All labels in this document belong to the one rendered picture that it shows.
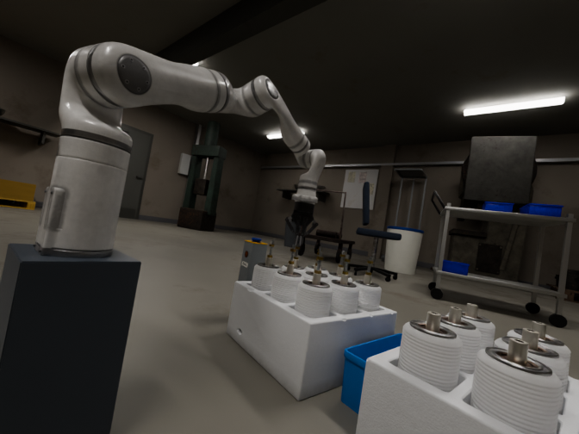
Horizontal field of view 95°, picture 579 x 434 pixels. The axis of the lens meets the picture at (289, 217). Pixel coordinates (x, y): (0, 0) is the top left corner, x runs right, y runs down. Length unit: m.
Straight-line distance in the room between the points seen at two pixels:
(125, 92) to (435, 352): 0.64
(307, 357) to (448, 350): 0.31
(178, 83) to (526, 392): 0.71
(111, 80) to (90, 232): 0.22
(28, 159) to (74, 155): 6.65
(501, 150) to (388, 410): 5.36
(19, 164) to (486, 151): 8.37
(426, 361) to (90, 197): 0.59
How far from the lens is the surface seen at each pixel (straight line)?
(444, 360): 0.55
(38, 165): 7.15
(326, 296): 0.73
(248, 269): 1.06
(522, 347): 0.54
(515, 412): 0.53
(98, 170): 0.49
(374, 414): 0.59
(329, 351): 0.75
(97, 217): 0.49
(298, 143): 0.93
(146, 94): 0.53
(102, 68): 0.50
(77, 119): 0.51
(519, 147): 5.78
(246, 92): 0.83
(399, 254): 4.28
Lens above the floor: 0.39
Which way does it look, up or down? 2 degrees up
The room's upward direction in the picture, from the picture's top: 9 degrees clockwise
